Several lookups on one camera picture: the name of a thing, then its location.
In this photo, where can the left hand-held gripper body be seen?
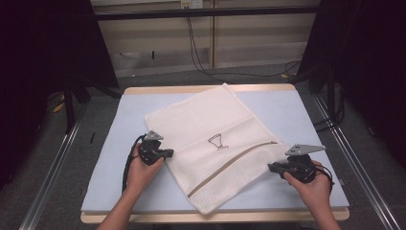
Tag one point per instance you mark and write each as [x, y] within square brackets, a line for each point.
[150, 150]

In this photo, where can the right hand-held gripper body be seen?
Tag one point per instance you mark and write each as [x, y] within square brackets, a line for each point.
[301, 164]

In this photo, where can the white mesh laundry bag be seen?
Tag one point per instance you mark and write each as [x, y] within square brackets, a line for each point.
[204, 127]

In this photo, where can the person's left hand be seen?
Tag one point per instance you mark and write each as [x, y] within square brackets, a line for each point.
[142, 172]

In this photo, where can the person's right hand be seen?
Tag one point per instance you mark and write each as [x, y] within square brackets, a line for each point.
[311, 191]

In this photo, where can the light blue table pad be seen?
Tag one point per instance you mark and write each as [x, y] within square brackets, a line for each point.
[277, 108]

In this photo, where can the wooden table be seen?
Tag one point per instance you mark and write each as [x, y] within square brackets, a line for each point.
[204, 218]

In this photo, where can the black metal stand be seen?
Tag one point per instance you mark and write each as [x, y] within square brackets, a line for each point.
[72, 105]

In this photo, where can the black curtain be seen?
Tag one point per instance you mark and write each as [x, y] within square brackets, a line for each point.
[44, 48]
[367, 64]

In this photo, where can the black horizontal bar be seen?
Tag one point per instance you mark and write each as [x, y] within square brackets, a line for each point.
[204, 12]

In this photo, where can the metal floor rail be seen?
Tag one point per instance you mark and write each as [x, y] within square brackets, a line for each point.
[360, 169]
[51, 172]

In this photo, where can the white wall outlet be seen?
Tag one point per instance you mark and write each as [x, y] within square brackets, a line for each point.
[191, 3]

